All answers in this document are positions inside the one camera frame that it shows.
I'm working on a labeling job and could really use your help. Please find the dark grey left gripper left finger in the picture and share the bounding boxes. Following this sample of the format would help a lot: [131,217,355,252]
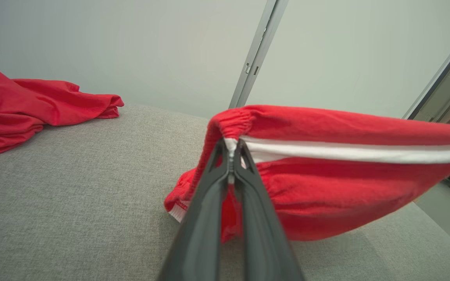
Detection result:
[159,139,230,281]

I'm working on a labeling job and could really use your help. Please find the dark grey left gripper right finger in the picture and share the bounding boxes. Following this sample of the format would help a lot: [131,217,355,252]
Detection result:
[233,139,305,281]

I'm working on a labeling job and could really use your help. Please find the red shorts with white stripe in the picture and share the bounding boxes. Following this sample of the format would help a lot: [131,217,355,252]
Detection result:
[164,105,450,243]

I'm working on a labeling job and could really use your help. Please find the red and white jersey shirt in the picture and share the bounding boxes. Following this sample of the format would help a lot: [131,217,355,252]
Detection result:
[0,59,125,159]

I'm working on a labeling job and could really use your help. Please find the grey fabric sofa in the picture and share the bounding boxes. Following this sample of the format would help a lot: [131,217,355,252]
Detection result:
[0,102,450,281]

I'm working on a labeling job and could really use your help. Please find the grey metal partition post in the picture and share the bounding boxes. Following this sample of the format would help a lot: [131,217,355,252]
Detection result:
[229,0,290,109]

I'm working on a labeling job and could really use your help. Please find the grey door frame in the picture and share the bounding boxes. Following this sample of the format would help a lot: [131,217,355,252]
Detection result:
[403,21,450,126]

